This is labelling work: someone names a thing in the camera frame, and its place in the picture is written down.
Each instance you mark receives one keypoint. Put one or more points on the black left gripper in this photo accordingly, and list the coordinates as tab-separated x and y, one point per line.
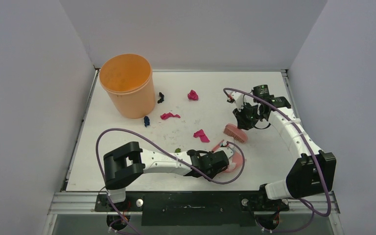
211	175

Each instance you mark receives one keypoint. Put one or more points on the black paper scrap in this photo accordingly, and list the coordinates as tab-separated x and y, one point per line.
161	98

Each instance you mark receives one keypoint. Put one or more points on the orange plastic bucket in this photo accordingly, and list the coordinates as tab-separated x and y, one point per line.
128	81

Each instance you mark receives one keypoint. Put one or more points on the dark blue paper scrap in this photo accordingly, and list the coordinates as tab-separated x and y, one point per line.
146	120

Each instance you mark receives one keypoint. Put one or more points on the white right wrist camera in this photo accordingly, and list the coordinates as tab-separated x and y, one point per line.
236	98

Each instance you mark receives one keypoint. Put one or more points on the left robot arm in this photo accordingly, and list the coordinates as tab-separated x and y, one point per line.
125	164

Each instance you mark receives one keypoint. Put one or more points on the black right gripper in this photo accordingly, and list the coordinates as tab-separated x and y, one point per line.
243	118

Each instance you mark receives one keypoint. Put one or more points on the long magenta paper scrap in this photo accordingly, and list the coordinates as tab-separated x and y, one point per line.
169	115

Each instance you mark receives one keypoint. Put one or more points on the crumpled magenta paper ball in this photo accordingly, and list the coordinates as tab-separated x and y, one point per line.
192	95

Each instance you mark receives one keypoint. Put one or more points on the pink hand brush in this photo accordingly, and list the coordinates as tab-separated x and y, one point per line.
239	135

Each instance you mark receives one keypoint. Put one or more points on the pink plastic dustpan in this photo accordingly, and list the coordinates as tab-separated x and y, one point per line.
237	161

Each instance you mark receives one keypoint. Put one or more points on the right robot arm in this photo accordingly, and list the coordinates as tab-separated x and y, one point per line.
313	171

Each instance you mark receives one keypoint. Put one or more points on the magenta scrap near right arm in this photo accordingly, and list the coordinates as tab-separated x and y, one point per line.
201	135

